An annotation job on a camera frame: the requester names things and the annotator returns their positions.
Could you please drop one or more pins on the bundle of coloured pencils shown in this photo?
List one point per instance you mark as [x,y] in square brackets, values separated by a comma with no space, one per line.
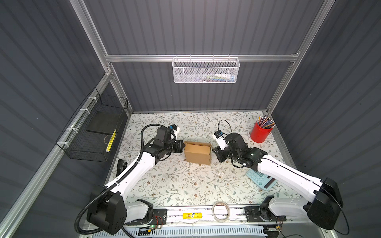
[265,122]

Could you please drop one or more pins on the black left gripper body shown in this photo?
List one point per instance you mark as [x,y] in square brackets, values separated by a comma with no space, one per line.
[173,148]

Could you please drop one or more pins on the markers in white basket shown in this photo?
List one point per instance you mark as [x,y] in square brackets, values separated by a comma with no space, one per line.
[230,78]

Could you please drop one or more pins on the white wire mesh basket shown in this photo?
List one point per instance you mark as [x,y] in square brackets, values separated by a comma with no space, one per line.
[189,70]

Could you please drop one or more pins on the black foam pad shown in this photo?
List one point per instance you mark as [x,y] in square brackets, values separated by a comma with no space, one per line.
[103,123]

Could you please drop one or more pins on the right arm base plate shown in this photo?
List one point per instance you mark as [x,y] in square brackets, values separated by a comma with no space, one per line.
[258,214]

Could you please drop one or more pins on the yellow striped tool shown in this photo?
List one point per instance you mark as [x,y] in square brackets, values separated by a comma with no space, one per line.
[111,141]

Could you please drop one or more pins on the black stapler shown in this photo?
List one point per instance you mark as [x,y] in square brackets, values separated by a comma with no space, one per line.
[121,166]

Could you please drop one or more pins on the yellow spirit level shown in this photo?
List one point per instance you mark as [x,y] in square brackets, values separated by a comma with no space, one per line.
[192,215]

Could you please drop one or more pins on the teal calculator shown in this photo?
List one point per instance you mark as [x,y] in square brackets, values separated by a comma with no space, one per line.
[263,181]

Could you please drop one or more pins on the brown cardboard box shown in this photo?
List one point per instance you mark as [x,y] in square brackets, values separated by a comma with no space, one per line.
[198,152]

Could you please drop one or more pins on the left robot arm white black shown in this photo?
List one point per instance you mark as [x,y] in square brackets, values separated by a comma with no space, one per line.
[107,210]

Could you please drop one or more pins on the red metal pencil cup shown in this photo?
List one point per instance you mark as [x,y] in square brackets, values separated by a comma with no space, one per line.
[258,134]

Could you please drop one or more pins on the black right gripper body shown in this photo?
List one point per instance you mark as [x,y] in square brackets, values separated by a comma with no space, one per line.
[225,153]

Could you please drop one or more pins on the clear tape roll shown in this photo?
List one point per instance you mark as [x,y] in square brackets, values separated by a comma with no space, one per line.
[221,211]

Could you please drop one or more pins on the black wire mesh basket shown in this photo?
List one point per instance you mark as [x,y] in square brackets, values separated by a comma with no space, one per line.
[92,135]

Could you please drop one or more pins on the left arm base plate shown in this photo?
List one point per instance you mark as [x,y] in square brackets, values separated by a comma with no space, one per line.
[159,217]

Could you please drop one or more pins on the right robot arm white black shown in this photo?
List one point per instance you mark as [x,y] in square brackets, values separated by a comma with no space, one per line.
[320,200]

